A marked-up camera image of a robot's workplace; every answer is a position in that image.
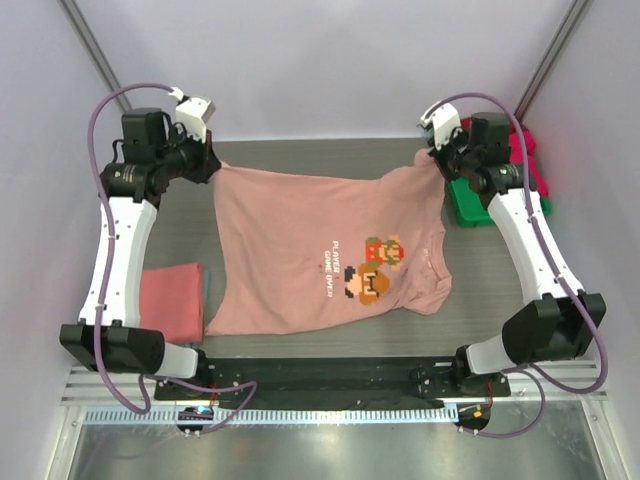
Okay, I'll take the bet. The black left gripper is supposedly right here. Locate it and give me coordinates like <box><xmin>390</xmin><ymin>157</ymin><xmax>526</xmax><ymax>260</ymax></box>
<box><xmin>155</xmin><ymin>124</ymin><xmax>221</xmax><ymax>185</ymax></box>

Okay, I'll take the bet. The pink printed t shirt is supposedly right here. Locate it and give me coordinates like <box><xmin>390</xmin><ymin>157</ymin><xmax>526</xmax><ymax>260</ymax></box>
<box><xmin>206</xmin><ymin>151</ymin><xmax>452</xmax><ymax>336</ymax></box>

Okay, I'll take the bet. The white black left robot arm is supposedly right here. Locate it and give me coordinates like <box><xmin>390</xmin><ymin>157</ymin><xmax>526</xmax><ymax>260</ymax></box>
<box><xmin>59</xmin><ymin>98</ymin><xmax>221</xmax><ymax>400</ymax></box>

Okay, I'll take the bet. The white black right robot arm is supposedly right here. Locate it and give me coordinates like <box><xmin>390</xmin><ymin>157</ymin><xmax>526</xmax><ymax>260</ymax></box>
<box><xmin>419</xmin><ymin>103</ymin><xmax>606</xmax><ymax>396</ymax></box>

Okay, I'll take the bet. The green plastic bin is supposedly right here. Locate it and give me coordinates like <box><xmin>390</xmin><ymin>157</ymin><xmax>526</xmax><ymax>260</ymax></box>
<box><xmin>445</xmin><ymin>178</ymin><xmax>552</xmax><ymax>228</ymax></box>

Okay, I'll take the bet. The magenta t shirt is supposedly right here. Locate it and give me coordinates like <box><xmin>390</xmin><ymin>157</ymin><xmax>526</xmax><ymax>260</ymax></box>
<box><xmin>508</xmin><ymin>126</ymin><xmax>549</xmax><ymax>198</ymax></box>

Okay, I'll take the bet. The folded salmon t shirt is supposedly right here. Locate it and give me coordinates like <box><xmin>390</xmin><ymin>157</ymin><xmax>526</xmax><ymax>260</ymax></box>
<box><xmin>140</xmin><ymin>263</ymin><xmax>204</xmax><ymax>344</ymax></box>

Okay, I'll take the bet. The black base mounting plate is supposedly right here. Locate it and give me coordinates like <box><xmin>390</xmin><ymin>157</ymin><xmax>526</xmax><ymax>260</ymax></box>
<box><xmin>153</xmin><ymin>355</ymin><xmax>512</xmax><ymax>401</ymax></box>

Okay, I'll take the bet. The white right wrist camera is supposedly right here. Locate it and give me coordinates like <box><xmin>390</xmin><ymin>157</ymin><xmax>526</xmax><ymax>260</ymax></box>
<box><xmin>417</xmin><ymin>103</ymin><xmax>461</xmax><ymax>150</ymax></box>

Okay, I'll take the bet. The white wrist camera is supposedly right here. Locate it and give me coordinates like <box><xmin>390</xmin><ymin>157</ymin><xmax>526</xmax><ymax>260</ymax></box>
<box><xmin>169</xmin><ymin>87</ymin><xmax>216</xmax><ymax>143</ymax></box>
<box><xmin>417</xmin><ymin>103</ymin><xmax>461</xmax><ymax>150</ymax></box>

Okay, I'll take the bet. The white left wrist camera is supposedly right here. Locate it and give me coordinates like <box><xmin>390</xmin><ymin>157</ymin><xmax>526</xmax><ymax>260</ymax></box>
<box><xmin>169</xmin><ymin>87</ymin><xmax>216</xmax><ymax>143</ymax></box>

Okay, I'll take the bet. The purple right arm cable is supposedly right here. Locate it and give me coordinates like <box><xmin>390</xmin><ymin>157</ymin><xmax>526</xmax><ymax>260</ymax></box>
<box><xmin>419</xmin><ymin>92</ymin><xmax>610</xmax><ymax>438</ymax></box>

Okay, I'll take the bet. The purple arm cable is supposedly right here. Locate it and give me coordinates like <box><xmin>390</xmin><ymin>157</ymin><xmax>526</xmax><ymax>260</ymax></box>
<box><xmin>87</xmin><ymin>82</ymin><xmax>259</xmax><ymax>434</ymax></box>
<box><xmin>419</xmin><ymin>92</ymin><xmax>610</xmax><ymax>438</ymax></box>

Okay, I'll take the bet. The left aluminium corner post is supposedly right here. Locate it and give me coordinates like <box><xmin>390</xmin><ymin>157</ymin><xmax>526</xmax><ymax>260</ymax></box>
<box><xmin>57</xmin><ymin>0</ymin><xmax>122</xmax><ymax>93</ymax></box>

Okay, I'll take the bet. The aluminium corner post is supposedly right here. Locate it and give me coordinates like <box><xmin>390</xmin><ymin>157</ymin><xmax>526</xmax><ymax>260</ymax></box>
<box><xmin>57</xmin><ymin>0</ymin><xmax>122</xmax><ymax>93</ymax></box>
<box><xmin>515</xmin><ymin>0</ymin><xmax>593</xmax><ymax>122</ymax></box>

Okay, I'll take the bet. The right aluminium corner post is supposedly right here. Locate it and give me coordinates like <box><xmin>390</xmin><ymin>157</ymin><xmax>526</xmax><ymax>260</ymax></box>
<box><xmin>515</xmin><ymin>0</ymin><xmax>593</xmax><ymax>122</ymax></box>

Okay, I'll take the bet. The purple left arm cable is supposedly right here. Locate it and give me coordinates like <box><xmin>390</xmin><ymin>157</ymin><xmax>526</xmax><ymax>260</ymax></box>
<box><xmin>87</xmin><ymin>82</ymin><xmax>259</xmax><ymax>434</ymax></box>

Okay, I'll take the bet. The aluminium front frame rail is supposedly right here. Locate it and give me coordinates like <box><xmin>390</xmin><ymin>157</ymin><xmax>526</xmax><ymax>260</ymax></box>
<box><xmin>61</xmin><ymin>360</ymin><xmax>598</xmax><ymax>407</ymax></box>

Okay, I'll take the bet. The white slotted cable duct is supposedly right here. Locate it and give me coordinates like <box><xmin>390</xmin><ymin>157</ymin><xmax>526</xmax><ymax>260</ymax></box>
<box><xmin>83</xmin><ymin>404</ymin><xmax>458</xmax><ymax>426</ymax></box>

